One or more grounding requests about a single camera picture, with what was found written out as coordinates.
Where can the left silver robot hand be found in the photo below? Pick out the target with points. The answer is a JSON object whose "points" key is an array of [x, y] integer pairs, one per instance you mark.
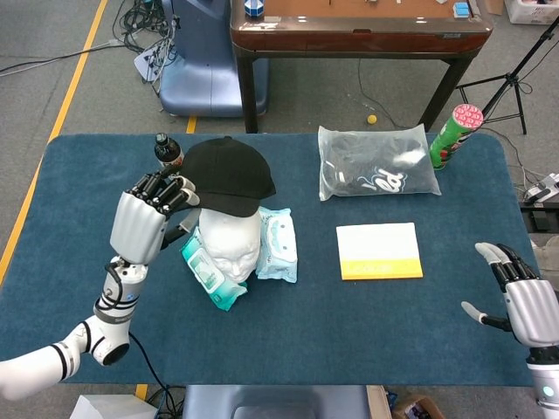
{"points": [[135, 222]]}

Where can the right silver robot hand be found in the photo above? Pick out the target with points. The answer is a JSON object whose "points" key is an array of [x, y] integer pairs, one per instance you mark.
{"points": [[533, 310]]}

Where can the black baseball cap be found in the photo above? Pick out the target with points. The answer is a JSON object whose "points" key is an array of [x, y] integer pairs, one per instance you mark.
{"points": [[231, 174]]}

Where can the blue robot base machine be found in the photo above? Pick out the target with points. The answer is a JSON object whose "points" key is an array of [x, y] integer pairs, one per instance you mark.
{"points": [[201, 74]]}

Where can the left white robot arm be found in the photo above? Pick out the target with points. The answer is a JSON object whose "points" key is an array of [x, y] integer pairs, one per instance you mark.
{"points": [[100, 340]]}

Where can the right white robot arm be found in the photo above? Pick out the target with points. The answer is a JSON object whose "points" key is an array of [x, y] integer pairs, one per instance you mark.
{"points": [[546, 384]]}

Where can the white mannequin head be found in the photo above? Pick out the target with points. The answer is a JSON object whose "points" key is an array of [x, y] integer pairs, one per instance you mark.
{"points": [[231, 249]]}

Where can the grey fabric bundle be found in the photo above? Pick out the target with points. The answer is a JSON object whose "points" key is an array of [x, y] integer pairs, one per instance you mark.
{"points": [[548, 249]]}

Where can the dark tea bottle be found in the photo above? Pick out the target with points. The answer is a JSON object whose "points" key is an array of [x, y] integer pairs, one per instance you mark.
{"points": [[166, 150]]}

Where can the green wet wipes pack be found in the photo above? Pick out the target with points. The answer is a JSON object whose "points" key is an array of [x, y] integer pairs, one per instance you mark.
{"points": [[209, 279]]}

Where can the black floor plate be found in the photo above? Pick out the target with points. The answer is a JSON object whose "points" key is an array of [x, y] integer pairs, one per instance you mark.
{"points": [[539, 216]]}

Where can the grey white power strip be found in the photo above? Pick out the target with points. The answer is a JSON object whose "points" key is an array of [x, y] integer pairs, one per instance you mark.
{"points": [[541, 187]]}

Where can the light blue wet wipes pack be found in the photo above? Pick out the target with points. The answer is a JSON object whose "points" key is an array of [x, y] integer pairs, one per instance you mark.
{"points": [[279, 244]]}

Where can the open cardboard box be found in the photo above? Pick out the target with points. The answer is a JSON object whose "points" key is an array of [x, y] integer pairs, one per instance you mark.
{"points": [[419, 408]]}

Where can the white power strip with plugs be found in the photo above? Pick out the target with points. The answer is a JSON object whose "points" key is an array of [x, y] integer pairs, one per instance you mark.
{"points": [[146, 63]]}

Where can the white and yellow notebook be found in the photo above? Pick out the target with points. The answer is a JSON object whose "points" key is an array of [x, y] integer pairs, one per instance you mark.
{"points": [[377, 249]]}

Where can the white paper bag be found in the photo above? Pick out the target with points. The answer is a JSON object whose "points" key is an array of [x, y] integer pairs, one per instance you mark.
{"points": [[109, 408]]}

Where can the green chips can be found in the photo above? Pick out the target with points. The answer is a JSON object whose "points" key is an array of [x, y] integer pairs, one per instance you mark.
{"points": [[452, 139]]}

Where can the blue table mat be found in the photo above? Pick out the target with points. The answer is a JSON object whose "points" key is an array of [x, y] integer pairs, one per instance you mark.
{"points": [[305, 336]]}

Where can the clear bag with black garment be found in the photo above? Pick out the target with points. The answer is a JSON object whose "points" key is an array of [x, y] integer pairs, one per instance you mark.
{"points": [[375, 166]]}

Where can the grey blue robot torso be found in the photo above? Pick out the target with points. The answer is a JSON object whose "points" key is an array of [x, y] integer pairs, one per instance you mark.
{"points": [[275, 403]]}

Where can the black tripod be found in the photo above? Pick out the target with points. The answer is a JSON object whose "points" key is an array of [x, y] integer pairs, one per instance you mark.
{"points": [[513, 78]]}

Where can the blue white snake cube toy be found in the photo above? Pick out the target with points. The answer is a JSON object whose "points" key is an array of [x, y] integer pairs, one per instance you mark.
{"points": [[253, 7]]}

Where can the small yellow ball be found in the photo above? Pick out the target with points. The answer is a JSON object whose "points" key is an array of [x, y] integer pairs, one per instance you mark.
{"points": [[371, 120]]}

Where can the brown mahjong table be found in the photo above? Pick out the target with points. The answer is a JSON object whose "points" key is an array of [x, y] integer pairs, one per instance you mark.
{"points": [[358, 37]]}

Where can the white cardboard box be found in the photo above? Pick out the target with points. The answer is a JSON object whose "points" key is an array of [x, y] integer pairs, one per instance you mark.
{"points": [[533, 11]]}

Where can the blue mahjong tile stack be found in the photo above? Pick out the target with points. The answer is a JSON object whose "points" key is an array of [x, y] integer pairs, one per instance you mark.
{"points": [[461, 9]]}

